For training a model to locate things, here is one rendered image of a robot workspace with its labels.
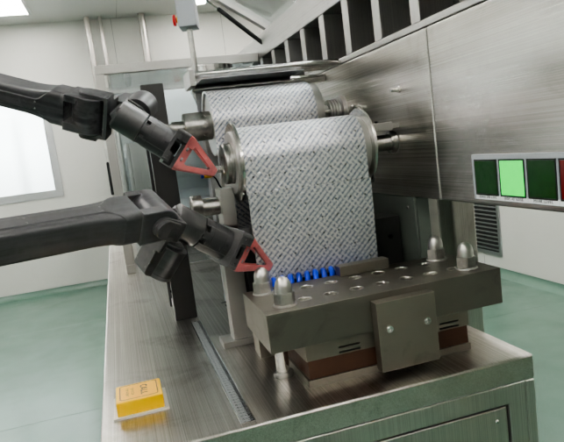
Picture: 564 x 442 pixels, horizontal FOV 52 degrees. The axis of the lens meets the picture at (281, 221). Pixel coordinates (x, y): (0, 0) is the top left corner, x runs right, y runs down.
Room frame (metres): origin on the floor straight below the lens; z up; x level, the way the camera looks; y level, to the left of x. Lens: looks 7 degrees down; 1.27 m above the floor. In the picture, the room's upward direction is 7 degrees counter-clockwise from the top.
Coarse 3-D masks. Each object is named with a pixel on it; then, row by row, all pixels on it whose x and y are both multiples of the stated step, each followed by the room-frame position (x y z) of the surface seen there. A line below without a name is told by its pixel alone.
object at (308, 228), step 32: (288, 192) 1.04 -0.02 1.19; (320, 192) 1.05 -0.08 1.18; (352, 192) 1.07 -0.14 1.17; (256, 224) 1.02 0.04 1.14; (288, 224) 1.04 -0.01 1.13; (320, 224) 1.05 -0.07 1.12; (352, 224) 1.07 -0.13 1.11; (256, 256) 1.02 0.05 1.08; (288, 256) 1.04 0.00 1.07; (320, 256) 1.05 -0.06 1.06; (352, 256) 1.07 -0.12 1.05
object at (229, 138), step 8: (360, 120) 1.12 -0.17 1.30; (232, 136) 1.05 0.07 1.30; (368, 136) 1.10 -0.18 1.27; (232, 144) 1.04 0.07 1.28; (368, 144) 1.09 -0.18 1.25; (368, 152) 1.09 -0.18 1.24; (368, 160) 1.10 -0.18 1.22; (368, 168) 1.11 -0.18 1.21; (240, 176) 1.03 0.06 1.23; (232, 184) 1.09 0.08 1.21; (240, 184) 1.04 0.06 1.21
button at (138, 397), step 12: (132, 384) 0.89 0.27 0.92; (144, 384) 0.89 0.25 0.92; (156, 384) 0.88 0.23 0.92; (120, 396) 0.85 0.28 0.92; (132, 396) 0.84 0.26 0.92; (144, 396) 0.84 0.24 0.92; (156, 396) 0.84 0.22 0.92; (120, 408) 0.83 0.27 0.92; (132, 408) 0.83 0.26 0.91; (144, 408) 0.84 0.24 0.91; (156, 408) 0.84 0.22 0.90
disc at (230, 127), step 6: (228, 126) 1.08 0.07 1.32; (234, 126) 1.05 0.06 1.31; (234, 132) 1.04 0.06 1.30; (234, 138) 1.04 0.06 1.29; (240, 144) 1.02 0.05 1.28; (240, 150) 1.02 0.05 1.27; (240, 156) 1.01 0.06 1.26; (240, 162) 1.02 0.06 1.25; (240, 168) 1.03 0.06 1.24; (240, 192) 1.05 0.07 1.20; (240, 198) 1.06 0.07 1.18
